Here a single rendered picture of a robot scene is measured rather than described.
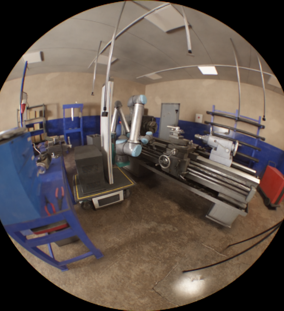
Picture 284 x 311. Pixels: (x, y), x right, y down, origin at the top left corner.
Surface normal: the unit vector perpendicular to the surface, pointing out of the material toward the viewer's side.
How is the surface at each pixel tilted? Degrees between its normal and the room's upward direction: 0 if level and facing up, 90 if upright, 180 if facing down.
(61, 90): 90
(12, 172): 90
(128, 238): 0
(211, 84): 90
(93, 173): 90
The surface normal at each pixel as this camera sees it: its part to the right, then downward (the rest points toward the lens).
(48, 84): 0.67, 0.30
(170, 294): 0.07, -0.93
